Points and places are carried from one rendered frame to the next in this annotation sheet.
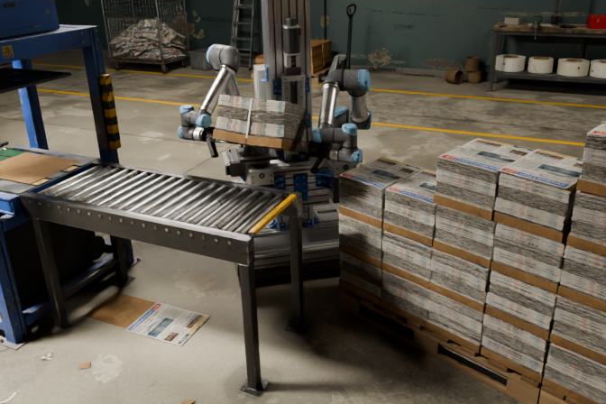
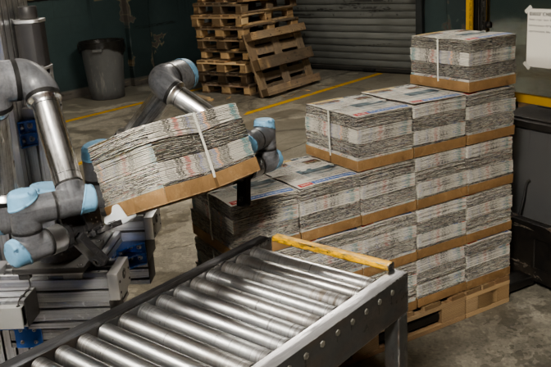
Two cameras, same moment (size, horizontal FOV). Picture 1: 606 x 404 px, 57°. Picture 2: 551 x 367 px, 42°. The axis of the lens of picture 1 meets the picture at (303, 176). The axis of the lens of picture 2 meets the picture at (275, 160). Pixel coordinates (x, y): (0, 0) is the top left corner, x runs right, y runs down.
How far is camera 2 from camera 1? 287 cm
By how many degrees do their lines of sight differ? 70
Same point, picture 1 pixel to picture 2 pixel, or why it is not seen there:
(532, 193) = (439, 112)
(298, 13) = not seen: outside the picture
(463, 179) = (384, 129)
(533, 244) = (445, 161)
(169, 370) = not seen: outside the picture
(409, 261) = (338, 261)
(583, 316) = (484, 201)
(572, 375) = (483, 261)
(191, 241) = (352, 333)
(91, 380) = not seen: outside the picture
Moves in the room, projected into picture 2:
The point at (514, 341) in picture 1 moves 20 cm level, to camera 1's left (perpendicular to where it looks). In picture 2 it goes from (443, 267) to (441, 287)
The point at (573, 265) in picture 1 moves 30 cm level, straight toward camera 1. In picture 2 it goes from (474, 160) to (539, 171)
